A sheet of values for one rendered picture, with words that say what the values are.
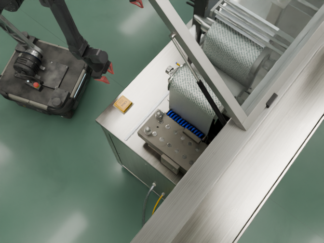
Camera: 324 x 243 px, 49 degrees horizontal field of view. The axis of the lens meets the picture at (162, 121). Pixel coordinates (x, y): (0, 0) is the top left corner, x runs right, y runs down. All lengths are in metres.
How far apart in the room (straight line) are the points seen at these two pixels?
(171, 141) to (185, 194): 0.72
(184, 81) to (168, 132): 0.31
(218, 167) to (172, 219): 0.19
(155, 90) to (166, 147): 0.39
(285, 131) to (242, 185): 0.26
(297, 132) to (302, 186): 1.55
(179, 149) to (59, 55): 1.57
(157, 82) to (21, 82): 1.29
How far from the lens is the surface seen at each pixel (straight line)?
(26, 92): 2.86
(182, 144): 1.69
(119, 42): 3.21
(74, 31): 1.57
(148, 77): 1.98
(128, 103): 1.89
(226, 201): 1.23
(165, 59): 2.03
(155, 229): 0.98
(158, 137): 1.70
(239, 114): 1.03
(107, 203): 2.70
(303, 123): 1.38
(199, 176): 1.01
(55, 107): 2.68
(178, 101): 1.62
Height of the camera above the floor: 2.63
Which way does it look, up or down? 68 degrees down
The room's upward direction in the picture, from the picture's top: 1 degrees counter-clockwise
